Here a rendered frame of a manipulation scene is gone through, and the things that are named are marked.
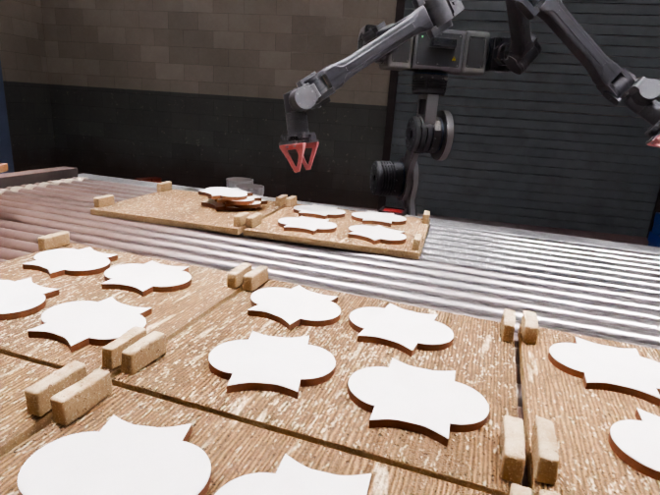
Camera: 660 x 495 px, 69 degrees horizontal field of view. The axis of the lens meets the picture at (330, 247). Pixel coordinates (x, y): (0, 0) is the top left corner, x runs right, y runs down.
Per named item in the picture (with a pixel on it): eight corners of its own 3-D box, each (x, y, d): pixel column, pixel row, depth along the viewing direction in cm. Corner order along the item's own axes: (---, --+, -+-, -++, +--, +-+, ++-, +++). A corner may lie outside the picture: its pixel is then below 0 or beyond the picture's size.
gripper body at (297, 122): (316, 138, 133) (312, 111, 132) (304, 138, 124) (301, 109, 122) (294, 141, 135) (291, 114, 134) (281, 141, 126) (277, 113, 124)
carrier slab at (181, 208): (169, 193, 155) (169, 189, 154) (289, 207, 145) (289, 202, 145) (90, 214, 122) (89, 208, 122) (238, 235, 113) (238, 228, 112)
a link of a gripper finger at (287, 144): (314, 169, 130) (310, 134, 128) (306, 171, 123) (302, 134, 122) (291, 172, 132) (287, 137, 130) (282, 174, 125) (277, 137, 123)
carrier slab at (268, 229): (292, 208, 145) (292, 202, 145) (429, 224, 136) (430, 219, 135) (243, 236, 113) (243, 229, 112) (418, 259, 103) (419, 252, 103)
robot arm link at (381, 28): (478, 6, 131) (463, -29, 128) (446, 28, 126) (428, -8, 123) (386, 54, 170) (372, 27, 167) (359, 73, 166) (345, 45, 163)
